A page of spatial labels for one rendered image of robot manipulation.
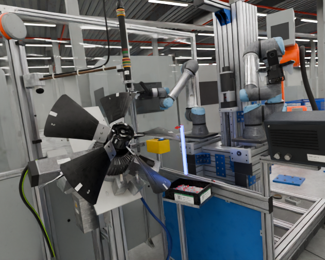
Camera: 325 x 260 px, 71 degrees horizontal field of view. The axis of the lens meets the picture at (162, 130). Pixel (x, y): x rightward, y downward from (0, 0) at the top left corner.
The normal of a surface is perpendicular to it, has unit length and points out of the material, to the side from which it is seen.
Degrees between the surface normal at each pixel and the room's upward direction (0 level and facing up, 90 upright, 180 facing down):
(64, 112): 77
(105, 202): 50
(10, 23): 90
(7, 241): 90
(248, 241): 90
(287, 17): 90
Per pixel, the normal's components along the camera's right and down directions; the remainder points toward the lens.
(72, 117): 0.25, -0.06
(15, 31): 0.95, -0.06
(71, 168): 0.70, -0.24
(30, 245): 0.62, 0.04
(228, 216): -0.78, 0.15
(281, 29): -0.56, 0.15
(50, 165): 0.41, -0.61
